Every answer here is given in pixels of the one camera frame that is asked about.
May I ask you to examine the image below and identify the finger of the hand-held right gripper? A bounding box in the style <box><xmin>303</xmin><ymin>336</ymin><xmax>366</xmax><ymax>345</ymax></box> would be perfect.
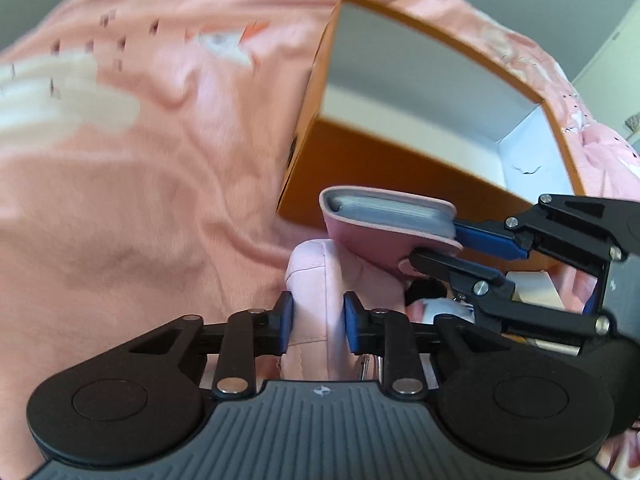
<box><xmin>410</xmin><ymin>251</ymin><xmax>613</xmax><ymax>349</ymax></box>
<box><xmin>452</xmin><ymin>194</ymin><xmax>629</xmax><ymax>277</ymax></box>

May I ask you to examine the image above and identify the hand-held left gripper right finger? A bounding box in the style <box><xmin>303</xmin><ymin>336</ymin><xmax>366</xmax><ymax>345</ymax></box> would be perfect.
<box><xmin>343</xmin><ymin>292</ymin><xmax>507</xmax><ymax>400</ymax></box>

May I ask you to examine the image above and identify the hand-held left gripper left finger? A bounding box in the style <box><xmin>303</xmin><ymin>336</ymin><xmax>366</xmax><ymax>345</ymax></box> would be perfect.
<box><xmin>127</xmin><ymin>292</ymin><xmax>296</xmax><ymax>401</ymax></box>

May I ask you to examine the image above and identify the black and white plush toy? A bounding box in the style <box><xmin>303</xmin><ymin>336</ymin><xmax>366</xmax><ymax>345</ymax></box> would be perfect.
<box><xmin>405</xmin><ymin>280</ymin><xmax>477</xmax><ymax>326</ymax></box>

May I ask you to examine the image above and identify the light pink pouch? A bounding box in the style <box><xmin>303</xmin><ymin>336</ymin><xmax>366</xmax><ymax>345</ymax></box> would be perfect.
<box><xmin>280</xmin><ymin>239</ymin><xmax>407</xmax><ymax>381</ymax></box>

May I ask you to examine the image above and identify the white box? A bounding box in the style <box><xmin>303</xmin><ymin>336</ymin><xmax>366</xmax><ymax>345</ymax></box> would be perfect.
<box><xmin>506</xmin><ymin>271</ymin><xmax>552</xmax><ymax>307</ymax></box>

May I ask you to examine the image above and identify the pink card holder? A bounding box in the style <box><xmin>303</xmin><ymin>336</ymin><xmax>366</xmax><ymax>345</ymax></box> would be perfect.
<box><xmin>319</xmin><ymin>186</ymin><xmax>465</xmax><ymax>279</ymax></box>

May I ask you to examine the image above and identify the orange cardboard box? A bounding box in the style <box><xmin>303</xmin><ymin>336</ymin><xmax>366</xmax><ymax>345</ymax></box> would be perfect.
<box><xmin>276</xmin><ymin>0</ymin><xmax>589</xmax><ymax>274</ymax></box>

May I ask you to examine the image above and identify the pink printed blanket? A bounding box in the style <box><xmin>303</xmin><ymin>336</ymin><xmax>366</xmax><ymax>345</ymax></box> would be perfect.
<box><xmin>0</xmin><ymin>0</ymin><xmax>640</xmax><ymax>461</ymax></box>

